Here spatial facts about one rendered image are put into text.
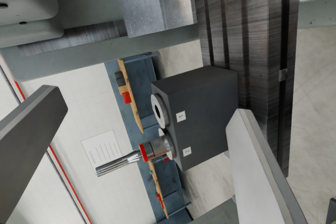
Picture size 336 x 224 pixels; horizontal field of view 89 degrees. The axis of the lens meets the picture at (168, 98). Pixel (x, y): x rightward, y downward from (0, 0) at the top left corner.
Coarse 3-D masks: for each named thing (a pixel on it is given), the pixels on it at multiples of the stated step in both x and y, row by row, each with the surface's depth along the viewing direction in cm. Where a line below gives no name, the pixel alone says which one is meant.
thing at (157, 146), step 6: (156, 138) 45; (162, 138) 45; (144, 144) 44; (150, 144) 44; (156, 144) 44; (162, 144) 44; (150, 150) 43; (156, 150) 43; (162, 150) 44; (150, 156) 43; (156, 156) 44
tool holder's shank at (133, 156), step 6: (138, 150) 44; (126, 156) 43; (132, 156) 42; (138, 156) 43; (108, 162) 42; (114, 162) 42; (120, 162) 42; (126, 162) 42; (132, 162) 43; (96, 168) 40; (102, 168) 41; (108, 168) 41; (114, 168) 41; (102, 174) 41
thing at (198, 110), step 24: (192, 72) 46; (216, 72) 43; (168, 96) 36; (192, 96) 38; (216, 96) 41; (168, 120) 39; (192, 120) 40; (216, 120) 43; (168, 144) 42; (192, 144) 42; (216, 144) 46
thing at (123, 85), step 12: (120, 60) 355; (132, 60) 367; (144, 60) 439; (120, 72) 395; (120, 84) 398; (132, 96) 384; (132, 108) 445; (156, 180) 471; (156, 192) 561; (180, 192) 544
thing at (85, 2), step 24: (72, 0) 58; (96, 0) 61; (72, 24) 60; (96, 24) 62; (120, 24) 65; (192, 24) 76; (0, 48) 54; (24, 48) 56; (48, 48) 59; (72, 48) 62; (96, 48) 65; (120, 48) 68; (144, 48) 71; (24, 72) 58; (48, 72) 61
